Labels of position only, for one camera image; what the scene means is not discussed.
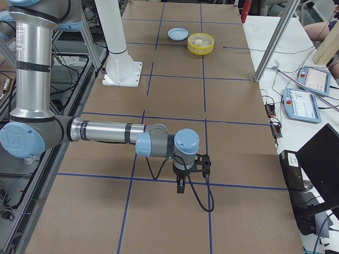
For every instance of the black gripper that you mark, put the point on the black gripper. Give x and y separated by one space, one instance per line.
180 174

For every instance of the white steamed bun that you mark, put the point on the white steamed bun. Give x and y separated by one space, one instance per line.
198 43

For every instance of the yellow bamboo steamer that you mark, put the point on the yellow bamboo steamer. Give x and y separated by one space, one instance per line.
207 47

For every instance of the brown paper table cover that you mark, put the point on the brown paper table cover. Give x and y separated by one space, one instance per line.
107 200

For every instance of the black laptop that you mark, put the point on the black laptop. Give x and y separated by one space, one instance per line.
311 176

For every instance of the near teach pendant tablet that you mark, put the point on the near teach pendant tablet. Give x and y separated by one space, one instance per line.
300 105

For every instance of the teach pendant tablet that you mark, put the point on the teach pendant tablet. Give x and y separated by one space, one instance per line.
315 79
300 105

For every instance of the reacher grabber stick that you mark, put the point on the reacher grabber stick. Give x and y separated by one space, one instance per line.
320 97

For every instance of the light blue plate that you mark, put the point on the light blue plate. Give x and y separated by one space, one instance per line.
178 34

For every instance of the far teach pendant tablet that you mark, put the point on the far teach pendant tablet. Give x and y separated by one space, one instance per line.
315 79

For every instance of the red cylinder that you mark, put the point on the red cylinder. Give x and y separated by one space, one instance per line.
245 10

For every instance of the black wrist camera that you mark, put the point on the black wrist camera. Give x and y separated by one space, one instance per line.
202 165

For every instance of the white camera mast pillar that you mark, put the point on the white camera mast pillar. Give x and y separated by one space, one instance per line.
121 69

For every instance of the aluminium frame post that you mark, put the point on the aluminium frame post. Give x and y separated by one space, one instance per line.
276 37

